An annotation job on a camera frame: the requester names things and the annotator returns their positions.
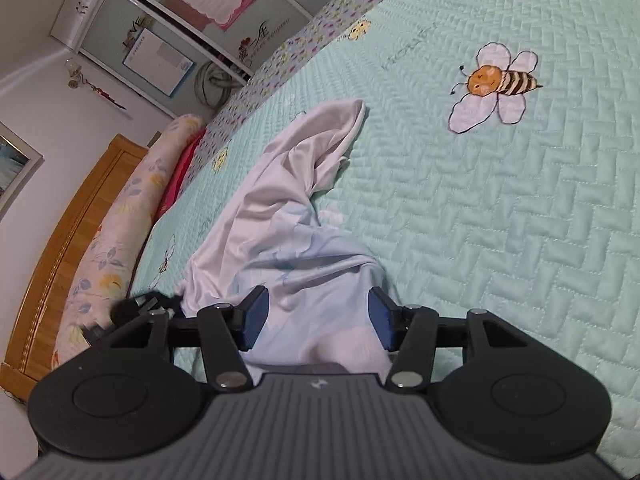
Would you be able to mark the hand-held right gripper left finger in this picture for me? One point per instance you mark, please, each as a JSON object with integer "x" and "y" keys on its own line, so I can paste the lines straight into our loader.
{"x": 255, "y": 317}

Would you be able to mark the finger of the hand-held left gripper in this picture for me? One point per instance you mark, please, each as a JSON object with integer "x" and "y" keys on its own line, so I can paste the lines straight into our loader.
{"x": 122, "y": 311}

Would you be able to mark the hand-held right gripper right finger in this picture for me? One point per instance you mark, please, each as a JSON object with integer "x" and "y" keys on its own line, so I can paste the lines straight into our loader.
{"x": 381, "y": 317}

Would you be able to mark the white t-shirt with navy trim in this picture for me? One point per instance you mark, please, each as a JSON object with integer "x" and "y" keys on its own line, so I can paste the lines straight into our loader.
{"x": 260, "y": 220}

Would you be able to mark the wooden headboard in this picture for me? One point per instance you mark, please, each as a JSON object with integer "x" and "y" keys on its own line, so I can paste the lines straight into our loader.
{"x": 65, "y": 260}

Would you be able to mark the floral bolster pillow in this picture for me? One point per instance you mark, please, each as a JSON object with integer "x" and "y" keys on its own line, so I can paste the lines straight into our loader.
{"x": 125, "y": 220}

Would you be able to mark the green bee-print quilted bedspread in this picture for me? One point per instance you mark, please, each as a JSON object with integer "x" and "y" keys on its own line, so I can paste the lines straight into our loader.
{"x": 475, "y": 210}

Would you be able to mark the red pillow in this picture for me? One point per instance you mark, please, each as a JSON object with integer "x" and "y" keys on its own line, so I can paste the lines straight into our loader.
{"x": 182, "y": 170}

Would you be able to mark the blue-framed poster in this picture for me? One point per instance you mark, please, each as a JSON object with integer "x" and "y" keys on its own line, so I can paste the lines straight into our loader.
{"x": 157, "y": 60}

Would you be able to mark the wardrobe with sliding doors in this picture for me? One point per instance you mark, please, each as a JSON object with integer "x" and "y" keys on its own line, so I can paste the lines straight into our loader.
{"x": 150, "y": 15}

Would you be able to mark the framed wall picture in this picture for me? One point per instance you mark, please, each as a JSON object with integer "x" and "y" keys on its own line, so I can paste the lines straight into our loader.
{"x": 12, "y": 167}

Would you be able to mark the red wall hanging ornament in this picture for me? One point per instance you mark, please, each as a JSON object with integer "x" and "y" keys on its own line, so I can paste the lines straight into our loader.
{"x": 95, "y": 87}

